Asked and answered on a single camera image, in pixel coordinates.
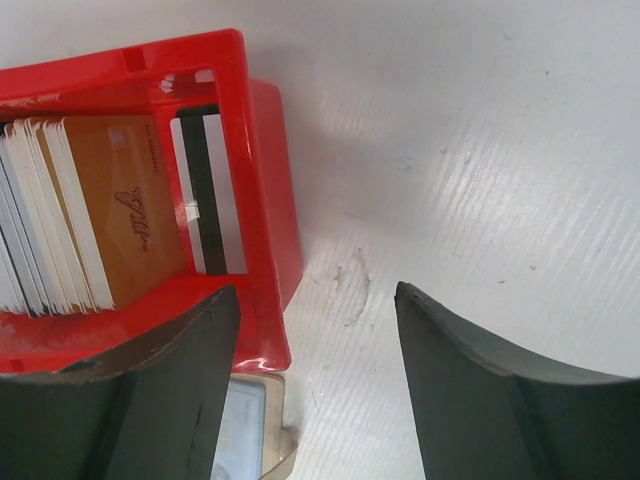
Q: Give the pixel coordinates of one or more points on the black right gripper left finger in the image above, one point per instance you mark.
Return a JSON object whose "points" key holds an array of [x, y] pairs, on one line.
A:
{"points": [[149, 408]]}

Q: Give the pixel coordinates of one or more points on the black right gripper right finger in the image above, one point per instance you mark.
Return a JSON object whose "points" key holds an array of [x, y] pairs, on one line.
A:
{"points": [[486, 408]]}

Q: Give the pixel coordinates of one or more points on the beige leather card holder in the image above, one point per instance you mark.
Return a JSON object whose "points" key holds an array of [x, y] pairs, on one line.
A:
{"points": [[253, 442]]}

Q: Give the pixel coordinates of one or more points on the stack of white cards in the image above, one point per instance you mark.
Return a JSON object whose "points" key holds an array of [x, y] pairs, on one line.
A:
{"points": [[54, 203]]}

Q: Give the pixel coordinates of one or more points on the magnetic stripe card in bin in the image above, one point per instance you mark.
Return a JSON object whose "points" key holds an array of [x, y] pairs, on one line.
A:
{"points": [[208, 194]]}

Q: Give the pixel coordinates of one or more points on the red plastic bin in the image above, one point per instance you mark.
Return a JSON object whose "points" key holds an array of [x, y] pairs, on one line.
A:
{"points": [[160, 79]]}

